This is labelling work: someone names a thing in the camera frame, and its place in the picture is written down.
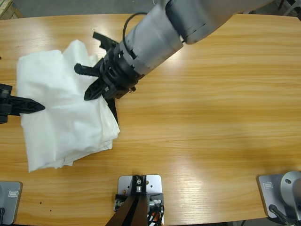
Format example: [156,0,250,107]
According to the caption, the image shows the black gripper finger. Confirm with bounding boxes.
[10,95,46,116]
[73,63,102,78]
[84,78,107,102]

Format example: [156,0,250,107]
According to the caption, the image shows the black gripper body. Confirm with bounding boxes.
[99,43,139,100]
[0,83,14,125]

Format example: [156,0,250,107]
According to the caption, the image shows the black garment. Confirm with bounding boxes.
[107,98,120,135]

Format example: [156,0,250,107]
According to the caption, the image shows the white printed t-shirt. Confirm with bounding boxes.
[16,40,111,118]

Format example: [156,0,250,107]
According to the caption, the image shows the white garment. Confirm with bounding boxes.
[20,94,121,174]

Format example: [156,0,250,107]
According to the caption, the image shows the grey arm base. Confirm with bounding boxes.
[255,171,301,219]
[0,180,24,226]

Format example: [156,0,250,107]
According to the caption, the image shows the wooden crate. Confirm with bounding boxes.
[0,0,22,21]

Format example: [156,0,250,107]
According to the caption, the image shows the black clamp block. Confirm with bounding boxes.
[146,192,165,214]
[114,193,129,211]

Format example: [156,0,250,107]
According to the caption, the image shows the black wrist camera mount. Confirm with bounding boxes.
[92,29,120,51]

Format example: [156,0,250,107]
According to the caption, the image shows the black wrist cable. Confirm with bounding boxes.
[122,13,147,53]

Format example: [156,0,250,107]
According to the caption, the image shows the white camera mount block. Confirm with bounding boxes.
[117,174,163,226]

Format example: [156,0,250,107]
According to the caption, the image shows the dark camera post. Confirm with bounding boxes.
[104,174,151,226]

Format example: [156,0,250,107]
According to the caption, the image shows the orange and black cables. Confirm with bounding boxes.
[147,204,166,226]

